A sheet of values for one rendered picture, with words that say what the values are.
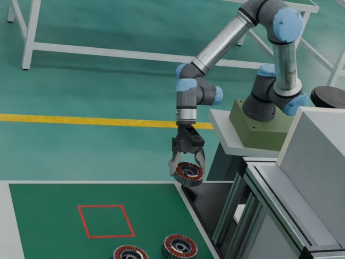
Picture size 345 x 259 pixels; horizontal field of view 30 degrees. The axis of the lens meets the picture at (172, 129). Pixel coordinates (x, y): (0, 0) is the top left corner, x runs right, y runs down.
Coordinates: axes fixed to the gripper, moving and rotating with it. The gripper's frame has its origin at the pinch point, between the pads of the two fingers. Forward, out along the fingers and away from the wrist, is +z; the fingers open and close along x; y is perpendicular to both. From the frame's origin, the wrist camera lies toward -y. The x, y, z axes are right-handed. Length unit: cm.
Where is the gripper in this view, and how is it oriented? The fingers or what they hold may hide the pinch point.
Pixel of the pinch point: (188, 175)
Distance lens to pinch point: 235.8
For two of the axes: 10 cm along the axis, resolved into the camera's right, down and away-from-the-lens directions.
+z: 0.0, 10.0, 0.1
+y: -4.1, -0.1, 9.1
